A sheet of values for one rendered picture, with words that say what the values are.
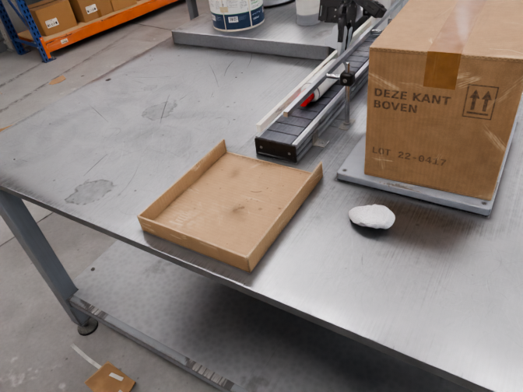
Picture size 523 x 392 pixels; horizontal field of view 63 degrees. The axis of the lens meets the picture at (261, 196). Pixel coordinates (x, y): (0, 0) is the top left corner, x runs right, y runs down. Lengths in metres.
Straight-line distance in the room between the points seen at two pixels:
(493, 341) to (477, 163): 0.31
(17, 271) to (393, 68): 1.96
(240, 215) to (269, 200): 0.07
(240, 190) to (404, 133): 0.35
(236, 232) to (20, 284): 1.56
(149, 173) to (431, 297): 0.67
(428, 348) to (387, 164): 0.37
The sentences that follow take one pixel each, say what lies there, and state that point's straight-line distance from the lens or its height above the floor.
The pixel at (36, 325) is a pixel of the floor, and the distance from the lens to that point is 2.05.
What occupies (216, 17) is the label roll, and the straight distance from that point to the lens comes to 1.73.
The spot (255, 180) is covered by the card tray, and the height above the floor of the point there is 0.83.
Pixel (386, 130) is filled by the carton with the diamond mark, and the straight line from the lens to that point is 0.85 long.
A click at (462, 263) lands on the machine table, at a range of 0.80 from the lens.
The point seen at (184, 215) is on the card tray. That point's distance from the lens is 0.90.
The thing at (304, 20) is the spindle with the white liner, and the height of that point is 0.90.
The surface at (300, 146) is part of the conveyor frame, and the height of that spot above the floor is 0.86.
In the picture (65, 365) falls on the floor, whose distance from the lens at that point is 1.86.
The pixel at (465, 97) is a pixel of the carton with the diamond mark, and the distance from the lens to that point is 0.79.
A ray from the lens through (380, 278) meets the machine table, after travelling 0.75.
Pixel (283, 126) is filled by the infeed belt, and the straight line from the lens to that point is 1.04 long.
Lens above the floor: 1.40
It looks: 39 degrees down
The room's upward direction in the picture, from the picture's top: 9 degrees counter-clockwise
